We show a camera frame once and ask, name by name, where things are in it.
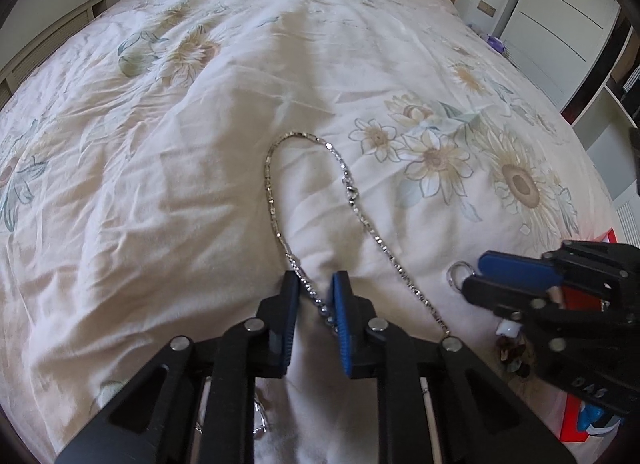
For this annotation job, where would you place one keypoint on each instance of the purple packet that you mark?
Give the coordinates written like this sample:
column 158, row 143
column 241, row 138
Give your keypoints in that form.
column 492, row 43

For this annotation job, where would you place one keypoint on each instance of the white slatted radiator cover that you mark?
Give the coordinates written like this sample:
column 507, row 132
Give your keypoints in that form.
column 50, row 44

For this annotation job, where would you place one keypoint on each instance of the floral cream bedspread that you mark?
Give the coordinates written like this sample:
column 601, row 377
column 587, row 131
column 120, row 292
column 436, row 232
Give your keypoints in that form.
column 200, row 154

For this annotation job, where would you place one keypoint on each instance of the red shallow box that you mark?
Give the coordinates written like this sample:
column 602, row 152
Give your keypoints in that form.
column 570, row 424

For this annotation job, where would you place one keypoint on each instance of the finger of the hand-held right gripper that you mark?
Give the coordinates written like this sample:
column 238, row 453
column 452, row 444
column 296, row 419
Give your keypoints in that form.
column 500, row 294
column 515, row 269

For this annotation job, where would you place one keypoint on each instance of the white open closet shelf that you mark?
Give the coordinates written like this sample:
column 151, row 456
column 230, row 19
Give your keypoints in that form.
column 615, row 99

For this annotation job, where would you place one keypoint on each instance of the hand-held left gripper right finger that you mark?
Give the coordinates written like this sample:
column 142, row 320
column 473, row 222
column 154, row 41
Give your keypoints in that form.
column 345, row 329

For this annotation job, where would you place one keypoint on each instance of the white wardrobe door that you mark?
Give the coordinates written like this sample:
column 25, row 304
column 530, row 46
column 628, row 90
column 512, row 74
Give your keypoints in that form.
column 560, row 19

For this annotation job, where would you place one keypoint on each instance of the beige wall switch plate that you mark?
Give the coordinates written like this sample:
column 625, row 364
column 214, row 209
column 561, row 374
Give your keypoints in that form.
column 486, row 6

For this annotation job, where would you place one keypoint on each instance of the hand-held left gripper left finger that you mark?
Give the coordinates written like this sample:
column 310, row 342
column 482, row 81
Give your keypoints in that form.
column 287, row 334

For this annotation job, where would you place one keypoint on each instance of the white louvered panel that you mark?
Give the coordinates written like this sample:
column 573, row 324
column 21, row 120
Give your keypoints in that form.
column 629, row 219

